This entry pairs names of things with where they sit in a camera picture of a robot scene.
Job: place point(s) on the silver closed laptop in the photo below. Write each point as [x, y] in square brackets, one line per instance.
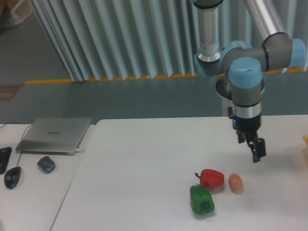
[54, 135]

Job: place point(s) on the black computer mouse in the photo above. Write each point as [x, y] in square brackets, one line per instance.
[12, 176]

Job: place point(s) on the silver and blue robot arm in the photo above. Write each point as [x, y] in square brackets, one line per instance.
[242, 66]

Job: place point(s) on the black keyboard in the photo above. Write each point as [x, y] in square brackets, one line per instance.
[5, 154]

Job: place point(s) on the brown egg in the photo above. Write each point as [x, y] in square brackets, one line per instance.
[235, 182]

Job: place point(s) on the white folding partition screen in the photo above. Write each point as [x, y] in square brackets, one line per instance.
[136, 38]

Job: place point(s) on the red bell pepper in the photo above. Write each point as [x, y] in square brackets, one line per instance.
[210, 178]

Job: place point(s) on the dark earbuds case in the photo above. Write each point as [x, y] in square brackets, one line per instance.
[46, 164]

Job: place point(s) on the white laptop plug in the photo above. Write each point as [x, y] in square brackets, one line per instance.
[79, 151]

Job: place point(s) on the cardboard box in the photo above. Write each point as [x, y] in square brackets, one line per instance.
[14, 12]

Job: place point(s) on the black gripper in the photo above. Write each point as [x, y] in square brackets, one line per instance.
[250, 126]

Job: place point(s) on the green bell pepper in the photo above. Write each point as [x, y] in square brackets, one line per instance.
[201, 200]

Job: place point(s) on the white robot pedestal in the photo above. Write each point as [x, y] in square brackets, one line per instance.
[225, 103]

